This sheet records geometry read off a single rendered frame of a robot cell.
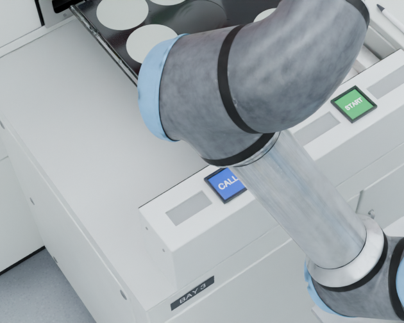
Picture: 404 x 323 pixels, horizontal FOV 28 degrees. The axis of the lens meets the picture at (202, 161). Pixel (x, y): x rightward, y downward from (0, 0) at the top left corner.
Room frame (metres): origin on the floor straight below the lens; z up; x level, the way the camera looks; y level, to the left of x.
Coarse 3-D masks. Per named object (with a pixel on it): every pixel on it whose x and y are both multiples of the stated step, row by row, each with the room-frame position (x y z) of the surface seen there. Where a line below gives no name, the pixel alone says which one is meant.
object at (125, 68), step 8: (72, 8) 1.12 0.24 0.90; (80, 16) 1.10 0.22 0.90; (88, 24) 1.08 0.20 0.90; (96, 32) 1.06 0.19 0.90; (96, 40) 1.04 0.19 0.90; (104, 40) 1.04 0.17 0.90; (104, 48) 1.02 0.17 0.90; (112, 48) 1.02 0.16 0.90; (112, 56) 1.00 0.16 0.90; (120, 64) 0.98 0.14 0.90; (128, 72) 0.95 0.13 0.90; (136, 80) 0.93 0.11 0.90
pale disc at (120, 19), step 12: (108, 0) 1.14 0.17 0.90; (120, 0) 1.14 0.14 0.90; (132, 0) 1.14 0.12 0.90; (144, 0) 1.14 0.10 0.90; (108, 12) 1.11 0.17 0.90; (120, 12) 1.11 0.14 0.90; (132, 12) 1.11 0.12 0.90; (144, 12) 1.11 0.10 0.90; (108, 24) 1.08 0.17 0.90; (120, 24) 1.08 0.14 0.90; (132, 24) 1.08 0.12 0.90
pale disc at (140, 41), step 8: (152, 24) 1.07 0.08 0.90; (136, 32) 1.06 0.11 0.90; (144, 32) 1.05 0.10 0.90; (152, 32) 1.05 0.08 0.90; (160, 32) 1.05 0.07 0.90; (168, 32) 1.05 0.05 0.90; (128, 40) 1.04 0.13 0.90; (136, 40) 1.03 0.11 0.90; (144, 40) 1.03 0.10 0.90; (152, 40) 1.03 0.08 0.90; (160, 40) 1.03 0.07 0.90; (128, 48) 1.02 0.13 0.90; (136, 48) 1.01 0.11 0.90; (144, 48) 1.01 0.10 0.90; (136, 56) 0.99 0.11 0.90; (144, 56) 0.99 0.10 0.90
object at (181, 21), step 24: (96, 0) 1.14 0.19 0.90; (192, 0) 1.13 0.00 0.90; (216, 0) 1.13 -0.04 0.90; (240, 0) 1.13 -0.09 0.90; (264, 0) 1.12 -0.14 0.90; (96, 24) 1.08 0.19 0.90; (144, 24) 1.07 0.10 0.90; (168, 24) 1.07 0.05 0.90; (192, 24) 1.07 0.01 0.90; (216, 24) 1.07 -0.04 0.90; (240, 24) 1.06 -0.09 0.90; (120, 48) 1.02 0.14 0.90
